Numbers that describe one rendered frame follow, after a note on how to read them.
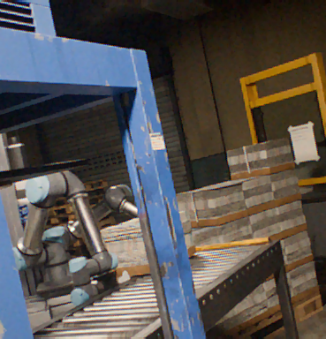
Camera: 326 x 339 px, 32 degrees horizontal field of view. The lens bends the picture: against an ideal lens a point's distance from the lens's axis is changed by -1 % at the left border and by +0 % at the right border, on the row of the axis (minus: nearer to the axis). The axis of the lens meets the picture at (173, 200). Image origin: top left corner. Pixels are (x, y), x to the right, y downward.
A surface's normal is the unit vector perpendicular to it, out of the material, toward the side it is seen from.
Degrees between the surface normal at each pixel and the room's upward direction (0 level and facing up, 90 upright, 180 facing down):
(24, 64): 90
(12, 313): 90
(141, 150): 90
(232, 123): 90
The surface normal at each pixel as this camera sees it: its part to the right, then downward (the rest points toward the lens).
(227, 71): -0.44, 0.15
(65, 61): 0.87, -0.16
